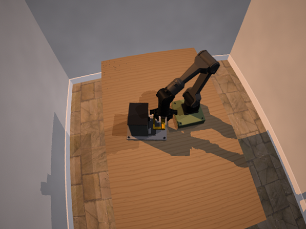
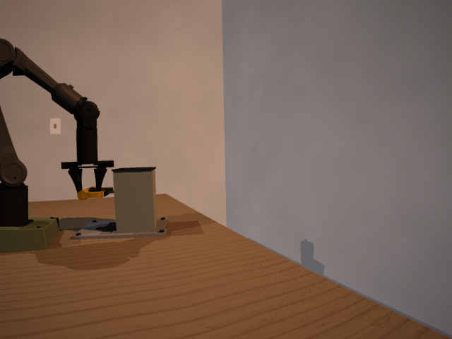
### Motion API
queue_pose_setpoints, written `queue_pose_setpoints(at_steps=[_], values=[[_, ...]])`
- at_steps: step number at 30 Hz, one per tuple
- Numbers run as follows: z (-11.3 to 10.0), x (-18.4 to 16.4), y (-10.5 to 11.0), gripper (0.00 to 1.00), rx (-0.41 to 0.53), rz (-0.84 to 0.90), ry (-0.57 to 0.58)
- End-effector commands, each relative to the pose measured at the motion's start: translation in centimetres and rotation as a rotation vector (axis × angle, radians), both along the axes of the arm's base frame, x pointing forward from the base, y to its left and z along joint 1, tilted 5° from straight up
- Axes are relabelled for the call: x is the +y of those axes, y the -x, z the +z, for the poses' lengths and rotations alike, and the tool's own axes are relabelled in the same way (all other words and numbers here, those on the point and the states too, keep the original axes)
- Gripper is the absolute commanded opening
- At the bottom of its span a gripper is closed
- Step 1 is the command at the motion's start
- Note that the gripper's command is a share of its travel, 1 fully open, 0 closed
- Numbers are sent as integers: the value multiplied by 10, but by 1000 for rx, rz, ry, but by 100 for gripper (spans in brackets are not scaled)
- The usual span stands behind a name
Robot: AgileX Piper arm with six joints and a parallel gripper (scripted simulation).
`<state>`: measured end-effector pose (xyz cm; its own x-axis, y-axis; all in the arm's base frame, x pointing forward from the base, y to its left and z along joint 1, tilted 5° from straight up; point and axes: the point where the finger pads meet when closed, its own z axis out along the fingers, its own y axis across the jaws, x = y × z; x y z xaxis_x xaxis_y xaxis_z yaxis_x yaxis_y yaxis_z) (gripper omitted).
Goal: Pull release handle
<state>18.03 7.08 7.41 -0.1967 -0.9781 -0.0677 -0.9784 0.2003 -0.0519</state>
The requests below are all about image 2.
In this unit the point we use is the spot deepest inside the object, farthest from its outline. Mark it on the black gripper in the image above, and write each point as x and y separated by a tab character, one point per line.
87	154

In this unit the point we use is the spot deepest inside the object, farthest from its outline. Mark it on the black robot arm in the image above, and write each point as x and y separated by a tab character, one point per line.
14	202

